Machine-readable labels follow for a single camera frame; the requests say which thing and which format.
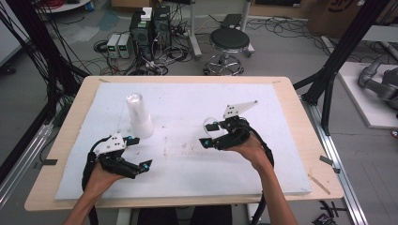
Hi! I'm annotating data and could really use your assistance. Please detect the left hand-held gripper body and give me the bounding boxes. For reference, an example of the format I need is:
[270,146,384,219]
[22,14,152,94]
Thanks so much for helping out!
[92,132,141,180]

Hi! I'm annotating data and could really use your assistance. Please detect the person's left hand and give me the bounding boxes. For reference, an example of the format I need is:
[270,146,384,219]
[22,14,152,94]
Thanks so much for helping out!
[84,161,127,202]

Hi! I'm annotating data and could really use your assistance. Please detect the person's dark trousers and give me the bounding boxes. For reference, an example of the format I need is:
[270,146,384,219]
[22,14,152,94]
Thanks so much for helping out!
[136,204,234,225]

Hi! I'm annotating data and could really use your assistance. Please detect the grey metal stand leg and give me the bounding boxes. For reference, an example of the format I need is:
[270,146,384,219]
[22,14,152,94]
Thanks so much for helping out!
[187,0,204,60]
[239,0,256,58]

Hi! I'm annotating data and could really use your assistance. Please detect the thin wooden stick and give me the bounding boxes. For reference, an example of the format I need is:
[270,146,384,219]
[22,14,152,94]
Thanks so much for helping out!
[307,173,331,196]

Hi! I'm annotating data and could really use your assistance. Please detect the aluminium rail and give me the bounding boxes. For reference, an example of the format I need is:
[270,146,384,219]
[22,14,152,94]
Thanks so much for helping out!
[0,122,54,209]
[300,96,370,225]

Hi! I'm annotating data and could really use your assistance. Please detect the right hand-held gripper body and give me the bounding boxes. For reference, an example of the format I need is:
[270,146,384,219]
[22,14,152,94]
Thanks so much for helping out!
[211,99,260,152]

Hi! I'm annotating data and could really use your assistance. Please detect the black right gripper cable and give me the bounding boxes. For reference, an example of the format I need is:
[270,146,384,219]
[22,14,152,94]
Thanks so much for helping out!
[246,123,276,225]

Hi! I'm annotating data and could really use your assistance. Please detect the white base board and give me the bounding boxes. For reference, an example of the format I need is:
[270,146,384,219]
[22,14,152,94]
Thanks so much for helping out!
[337,61,398,130]

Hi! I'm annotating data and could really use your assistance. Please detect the sleeved stack of white cups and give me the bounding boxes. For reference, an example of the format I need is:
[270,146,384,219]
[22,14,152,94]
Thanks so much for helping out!
[125,92,155,140]

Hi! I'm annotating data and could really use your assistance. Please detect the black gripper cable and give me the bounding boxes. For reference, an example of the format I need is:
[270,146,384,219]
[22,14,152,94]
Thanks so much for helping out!
[81,138,109,225]
[246,123,276,225]

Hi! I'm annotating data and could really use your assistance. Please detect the black metal frame post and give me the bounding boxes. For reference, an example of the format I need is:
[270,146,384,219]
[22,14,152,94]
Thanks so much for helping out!
[293,0,392,136]
[5,0,90,95]

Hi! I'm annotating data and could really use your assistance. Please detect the round white table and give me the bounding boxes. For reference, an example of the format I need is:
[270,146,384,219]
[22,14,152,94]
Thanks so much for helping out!
[34,0,94,14]

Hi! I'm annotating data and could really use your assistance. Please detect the black round stool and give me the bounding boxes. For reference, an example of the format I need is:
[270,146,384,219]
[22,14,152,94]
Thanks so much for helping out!
[204,26,252,76]

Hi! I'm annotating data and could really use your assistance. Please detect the black flat device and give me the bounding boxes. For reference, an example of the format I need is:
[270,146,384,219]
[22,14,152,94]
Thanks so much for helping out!
[220,13,244,30]

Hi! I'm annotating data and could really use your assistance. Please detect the clear plastic cup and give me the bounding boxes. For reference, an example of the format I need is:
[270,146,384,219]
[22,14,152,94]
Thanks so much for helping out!
[202,116,229,143]

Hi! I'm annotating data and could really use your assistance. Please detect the small white box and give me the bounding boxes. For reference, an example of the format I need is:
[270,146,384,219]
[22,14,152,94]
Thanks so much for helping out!
[140,7,154,22]

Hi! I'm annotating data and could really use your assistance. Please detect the black computer tower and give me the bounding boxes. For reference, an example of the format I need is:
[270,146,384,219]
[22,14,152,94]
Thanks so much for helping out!
[152,5,173,49]
[129,9,155,62]

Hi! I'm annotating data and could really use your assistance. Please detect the grey bench power supply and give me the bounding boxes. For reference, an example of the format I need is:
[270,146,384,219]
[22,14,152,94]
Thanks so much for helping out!
[117,33,131,60]
[106,33,122,59]

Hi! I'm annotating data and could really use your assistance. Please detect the tangle of floor cables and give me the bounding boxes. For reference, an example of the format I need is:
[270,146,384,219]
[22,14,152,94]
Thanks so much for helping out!
[93,18,196,77]

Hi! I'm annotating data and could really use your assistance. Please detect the brown cardboard box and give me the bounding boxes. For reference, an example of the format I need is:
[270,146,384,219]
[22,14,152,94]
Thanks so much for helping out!
[307,0,398,39]

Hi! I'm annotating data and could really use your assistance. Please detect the black tape strip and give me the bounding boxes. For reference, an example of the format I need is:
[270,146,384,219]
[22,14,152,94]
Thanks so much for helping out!
[318,155,334,167]
[41,157,59,167]

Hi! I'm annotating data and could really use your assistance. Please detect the white table leg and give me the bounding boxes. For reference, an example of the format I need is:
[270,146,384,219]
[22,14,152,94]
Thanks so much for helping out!
[115,207,133,225]
[246,202,263,225]

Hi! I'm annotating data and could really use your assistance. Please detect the white foam mat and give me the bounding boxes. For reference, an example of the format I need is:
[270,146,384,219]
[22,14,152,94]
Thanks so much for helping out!
[54,82,313,202]

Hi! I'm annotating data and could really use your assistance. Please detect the person's right hand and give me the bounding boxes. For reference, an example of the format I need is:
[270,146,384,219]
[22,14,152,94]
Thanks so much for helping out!
[224,133,276,173]

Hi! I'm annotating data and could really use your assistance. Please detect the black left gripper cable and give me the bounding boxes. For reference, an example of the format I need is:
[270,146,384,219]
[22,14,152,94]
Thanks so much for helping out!
[81,138,109,225]

